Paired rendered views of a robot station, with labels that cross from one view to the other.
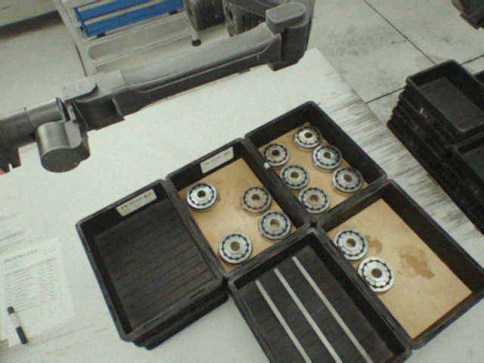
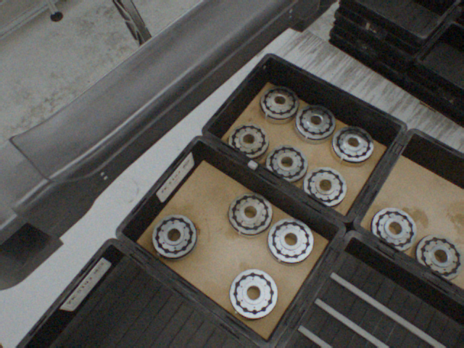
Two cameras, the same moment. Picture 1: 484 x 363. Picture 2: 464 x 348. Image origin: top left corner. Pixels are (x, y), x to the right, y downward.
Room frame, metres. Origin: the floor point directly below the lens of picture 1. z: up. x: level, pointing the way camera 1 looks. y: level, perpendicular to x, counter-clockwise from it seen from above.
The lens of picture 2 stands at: (0.32, 0.11, 1.69)
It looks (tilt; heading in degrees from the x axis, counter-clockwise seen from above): 66 degrees down; 337
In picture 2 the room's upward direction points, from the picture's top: 4 degrees counter-clockwise
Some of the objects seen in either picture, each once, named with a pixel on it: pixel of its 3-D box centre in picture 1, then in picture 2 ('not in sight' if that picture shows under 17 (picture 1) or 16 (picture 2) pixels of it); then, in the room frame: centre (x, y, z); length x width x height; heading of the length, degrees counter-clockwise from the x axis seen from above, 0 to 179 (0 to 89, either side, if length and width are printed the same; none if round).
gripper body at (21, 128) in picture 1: (12, 131); not in sight; (0.40, 0.37, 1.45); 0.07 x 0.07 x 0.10; 21
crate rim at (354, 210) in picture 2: (311, 156); (304, 130); (0.67, -0.23, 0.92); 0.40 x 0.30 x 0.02; 28
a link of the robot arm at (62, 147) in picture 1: (76, 129); not in sight; (0.40, 0.27, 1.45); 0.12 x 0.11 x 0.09; 111
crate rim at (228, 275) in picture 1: (234, 201); (229, 232); (0.53, 0.04, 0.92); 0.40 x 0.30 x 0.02; 28
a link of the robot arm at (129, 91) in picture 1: (196, 68); (175, 73); (0.52, 0.07, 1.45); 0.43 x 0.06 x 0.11; 110
